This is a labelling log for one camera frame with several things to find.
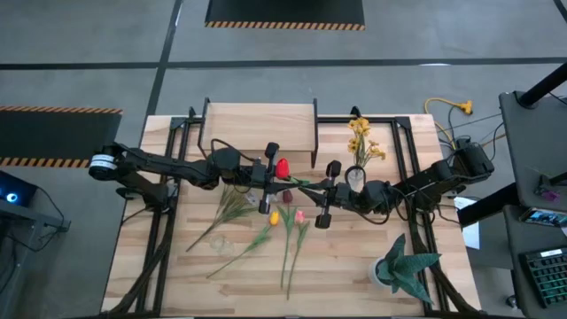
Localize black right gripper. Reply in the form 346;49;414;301
296;159;355;230

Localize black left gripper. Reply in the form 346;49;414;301
241;141;289;215

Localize dark red artificial tulip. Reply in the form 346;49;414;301
277;189;297;290

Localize pink artificial tulip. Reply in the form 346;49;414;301
286;208;311;300

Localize yellow artificial tulip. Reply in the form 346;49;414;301
206;210;281;279

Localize clear glass vase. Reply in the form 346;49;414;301
346;167;368;192
209;234;232;257

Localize white artificial flower bunch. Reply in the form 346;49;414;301
185;183;263;253

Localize yellow artificial flower bunch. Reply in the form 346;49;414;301
346;116;387;175

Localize wooden shelf with black legs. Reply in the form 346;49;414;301
198;97;320;170

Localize green potted plant white pot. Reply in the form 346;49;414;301
369;233;443;306

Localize white paper sheet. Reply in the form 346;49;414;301
452;196;481;251

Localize black beam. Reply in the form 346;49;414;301
457;170;567;228

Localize black mat with hazard stripes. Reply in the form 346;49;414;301
204;0;367;32
0;105;124;169

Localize grey desk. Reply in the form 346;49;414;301
502;204;567;319
499;90;567;213

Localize tablet with lit screen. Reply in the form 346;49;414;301
518;206;567;230

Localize small purple object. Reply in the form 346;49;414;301
533;175;560;204

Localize grey metal stand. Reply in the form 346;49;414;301
0;201;72;319

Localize black keyboard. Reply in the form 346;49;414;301
518;246;567;310

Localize black computer with blue light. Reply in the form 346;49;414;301
0;170;39;208

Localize yellow extension cable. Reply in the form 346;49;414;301
423;97;474;157

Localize black post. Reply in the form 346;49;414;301
517;61;567;110

